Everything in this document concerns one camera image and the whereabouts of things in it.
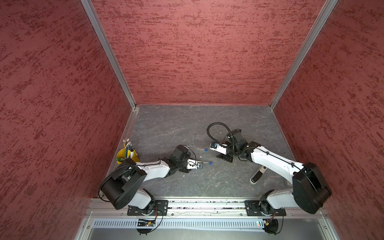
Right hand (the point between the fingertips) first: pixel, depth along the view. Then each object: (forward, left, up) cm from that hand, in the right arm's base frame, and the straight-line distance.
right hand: (219, 153), depth 86 cm
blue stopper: (+6, +7, -6) cm, 11 cm away
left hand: (-1, +17, -6) cm, 18 cm away
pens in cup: (-1, +52, +6) cm, 52 cm away
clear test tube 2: (-2, +8, -7) cm, 11 cm away
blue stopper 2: (-3, +5, -7) cm, 9 cm away
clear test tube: (+8, +15, -7) cm, 19 cm away
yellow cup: (-1, +57, +3) cm, 57 cm away
